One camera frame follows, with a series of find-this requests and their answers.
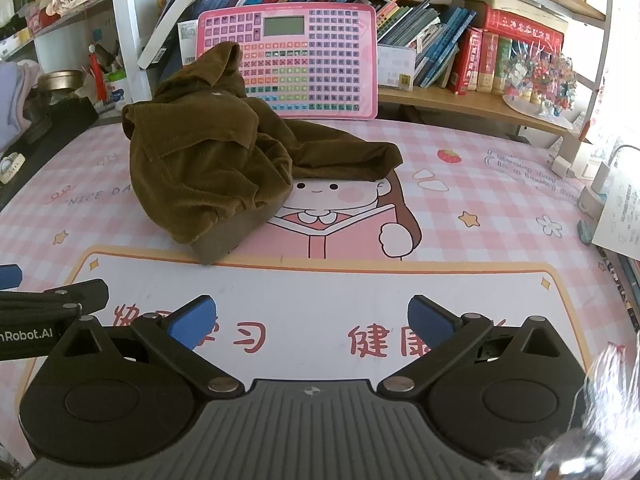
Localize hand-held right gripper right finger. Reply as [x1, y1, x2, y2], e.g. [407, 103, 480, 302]
[376, 295, 584, 404]

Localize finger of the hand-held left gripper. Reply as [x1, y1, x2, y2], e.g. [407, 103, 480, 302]
[0, 280, 110, 319]
[0, 263, 24, 292]

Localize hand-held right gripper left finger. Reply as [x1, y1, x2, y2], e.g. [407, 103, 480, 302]
[47, 296, 246, 404]

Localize brown corduroy pants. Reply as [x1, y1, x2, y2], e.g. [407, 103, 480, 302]
[121, 41, 404, 266]

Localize white smartwatch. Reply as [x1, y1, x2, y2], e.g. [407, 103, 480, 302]
[0, 152, 26, 185]

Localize pink cartoon desk mat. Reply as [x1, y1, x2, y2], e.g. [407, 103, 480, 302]
[0, 118, 640, 466]

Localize black flat case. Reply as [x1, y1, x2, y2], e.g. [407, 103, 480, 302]
[0, 94, 100, 211]

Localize purple cloth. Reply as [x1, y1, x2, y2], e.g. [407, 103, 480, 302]
[0, 60, 43, 146]

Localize clear round bead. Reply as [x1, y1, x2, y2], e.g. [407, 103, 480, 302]
[532, 427, 608, 480]

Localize white fluffy trim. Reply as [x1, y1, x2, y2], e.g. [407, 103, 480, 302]
[570, 342, 640, 441]

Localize brass bowl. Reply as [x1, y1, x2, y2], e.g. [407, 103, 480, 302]
[37, 70, 85, 95]

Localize white green bottle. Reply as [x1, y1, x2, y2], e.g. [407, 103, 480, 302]
[107, 67, 132, 106]

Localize red tassel ornament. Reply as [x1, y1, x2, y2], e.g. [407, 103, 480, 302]
[87, 45, 108, 103]

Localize white paper sheet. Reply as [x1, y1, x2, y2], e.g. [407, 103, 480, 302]
[592, 165, 640, 256]

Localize white power adapter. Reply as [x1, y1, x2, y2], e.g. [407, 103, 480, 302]
[592, 145, 640, 196]

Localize clear white card box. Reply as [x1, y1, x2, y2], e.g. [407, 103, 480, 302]
[376, 44, 417, 92]

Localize red spine dictionary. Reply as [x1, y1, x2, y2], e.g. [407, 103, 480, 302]
[448, 27, 484, 96]

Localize tan spine dictionary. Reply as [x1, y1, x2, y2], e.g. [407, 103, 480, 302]
[476, 32, 501, 93]

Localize green spine book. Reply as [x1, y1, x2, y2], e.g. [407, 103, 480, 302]
[492, 37, 515, 95]

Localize white printed package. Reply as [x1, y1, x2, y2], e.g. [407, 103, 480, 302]
[177, 21, 201, 68]

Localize dark cover white book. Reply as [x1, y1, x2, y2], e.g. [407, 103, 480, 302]
[137, 0, 197, 70]

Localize pink learning tablet toy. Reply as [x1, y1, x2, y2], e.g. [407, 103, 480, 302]
[196, 2, 379, 121]

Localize row of assorted books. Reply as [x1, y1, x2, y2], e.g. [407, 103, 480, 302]
[200, 0, 478, 92]

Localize large red hardcover book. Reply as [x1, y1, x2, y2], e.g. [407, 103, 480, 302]
[482, 6, 566, 52]

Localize thick beige book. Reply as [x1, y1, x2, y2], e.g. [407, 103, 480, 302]
[465, 0, 568, 23]

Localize white frame wooden bookshelf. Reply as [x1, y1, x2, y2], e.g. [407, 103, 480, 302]
[0, 0, 618, 161]

